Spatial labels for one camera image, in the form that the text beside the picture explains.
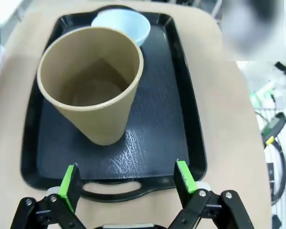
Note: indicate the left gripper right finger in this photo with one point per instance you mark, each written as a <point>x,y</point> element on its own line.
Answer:
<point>188,190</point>

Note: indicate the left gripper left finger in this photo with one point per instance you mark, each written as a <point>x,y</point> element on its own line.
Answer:
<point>69,190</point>

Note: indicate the black plastic serving tray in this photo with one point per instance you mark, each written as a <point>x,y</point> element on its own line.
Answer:
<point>157,119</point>

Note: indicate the tall plastic cup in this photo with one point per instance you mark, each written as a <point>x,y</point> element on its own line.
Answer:
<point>102,114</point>

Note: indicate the black and green device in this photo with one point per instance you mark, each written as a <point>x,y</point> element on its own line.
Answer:
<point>275,126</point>

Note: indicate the green and white clamp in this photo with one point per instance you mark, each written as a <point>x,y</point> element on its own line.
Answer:
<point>262,91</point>

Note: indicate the person's blurred head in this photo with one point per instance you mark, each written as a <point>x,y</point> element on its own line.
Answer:
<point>255,28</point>

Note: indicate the pale blue round bowl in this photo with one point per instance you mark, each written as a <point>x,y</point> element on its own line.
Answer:
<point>131,23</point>

